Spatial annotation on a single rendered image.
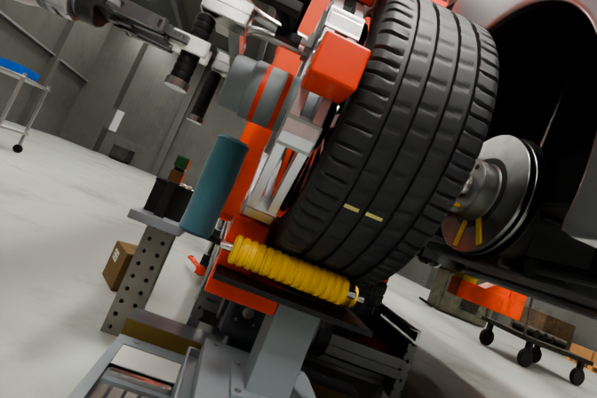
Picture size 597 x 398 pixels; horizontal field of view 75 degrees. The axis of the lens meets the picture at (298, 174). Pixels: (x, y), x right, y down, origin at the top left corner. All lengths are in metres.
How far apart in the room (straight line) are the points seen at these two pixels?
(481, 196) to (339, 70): 0.55
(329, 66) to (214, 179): 0.50
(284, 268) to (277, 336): 0.19
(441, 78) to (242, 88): 0.41
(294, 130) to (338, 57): 0.14
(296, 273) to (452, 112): 0.41
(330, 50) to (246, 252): 0.40
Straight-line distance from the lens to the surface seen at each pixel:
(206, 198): 0.98
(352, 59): 0.60
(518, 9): 1.20
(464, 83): 0.71
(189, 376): 1.14
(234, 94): 0.88
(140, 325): 1.40
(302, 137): 0.65
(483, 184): 1.02
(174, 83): 0.75
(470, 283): 3.97
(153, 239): 1.50
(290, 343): 0.92
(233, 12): 0.78
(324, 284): 0.80
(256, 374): 0.94
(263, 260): 0.77
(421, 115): 0.66
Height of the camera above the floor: 0.61
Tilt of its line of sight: 6 degrees up
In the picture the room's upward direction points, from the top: 22 degrees clockwise
